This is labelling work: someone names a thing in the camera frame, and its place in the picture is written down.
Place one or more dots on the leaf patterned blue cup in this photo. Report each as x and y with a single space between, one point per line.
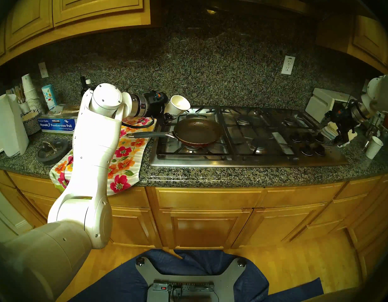
49 97

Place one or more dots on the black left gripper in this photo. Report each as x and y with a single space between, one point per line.
156 103

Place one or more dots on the large black stove knob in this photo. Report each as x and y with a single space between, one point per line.
307 151
320 151

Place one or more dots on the large black burner grate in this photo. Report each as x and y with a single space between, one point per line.
225 134
234 128

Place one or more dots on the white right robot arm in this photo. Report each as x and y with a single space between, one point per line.
382 93

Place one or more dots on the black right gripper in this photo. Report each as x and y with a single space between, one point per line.
341 119

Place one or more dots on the black base plate knob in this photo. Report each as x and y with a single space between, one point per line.
140 261
241 262

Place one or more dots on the white paper towel roll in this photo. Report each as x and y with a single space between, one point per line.
8 128

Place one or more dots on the white paper cup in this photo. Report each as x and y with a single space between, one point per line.
178 104
374 147

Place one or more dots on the dark glass pot lid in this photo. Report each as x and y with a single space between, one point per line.
52 152

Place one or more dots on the white utensil holder cup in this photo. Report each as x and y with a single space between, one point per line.
24 107

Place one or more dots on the grey power strip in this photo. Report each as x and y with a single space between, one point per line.
187 286

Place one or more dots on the folded dishcloth stack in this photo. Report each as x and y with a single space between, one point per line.
329 131

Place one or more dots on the black gas stove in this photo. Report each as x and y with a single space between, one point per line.
244 161

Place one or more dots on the small black burner grate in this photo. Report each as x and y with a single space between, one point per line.
302 120

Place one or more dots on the white wall switch plate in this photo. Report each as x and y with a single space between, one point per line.
43 70

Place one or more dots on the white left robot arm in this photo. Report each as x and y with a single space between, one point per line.
90 153

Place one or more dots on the dark nonstick frying pan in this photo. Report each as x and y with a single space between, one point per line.
197 131

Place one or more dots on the white wall power outlet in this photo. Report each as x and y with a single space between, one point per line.
288 64

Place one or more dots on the wooden base cabinets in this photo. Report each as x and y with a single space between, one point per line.
206 216

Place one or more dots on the black glass bottle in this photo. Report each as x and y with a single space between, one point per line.
83 86

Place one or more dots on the dark patterned basket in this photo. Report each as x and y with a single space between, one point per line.
31 123

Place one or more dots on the white toaster oven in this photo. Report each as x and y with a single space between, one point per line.
319 103

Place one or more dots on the wooden wall cabinet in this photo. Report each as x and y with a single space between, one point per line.
366 40
71 12

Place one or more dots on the small black stove knob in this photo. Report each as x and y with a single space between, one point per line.
296 137
308 137
319 137

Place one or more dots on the blue blanket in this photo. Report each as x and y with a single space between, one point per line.
118 285

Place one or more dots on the blue foil sheets box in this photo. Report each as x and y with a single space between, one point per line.
55 125

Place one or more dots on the stack of paper cups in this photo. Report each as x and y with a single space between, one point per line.
30 90

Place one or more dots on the floral kitchen towel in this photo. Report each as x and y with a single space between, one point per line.
128 159

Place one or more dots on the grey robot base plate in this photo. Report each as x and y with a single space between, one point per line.
143 273

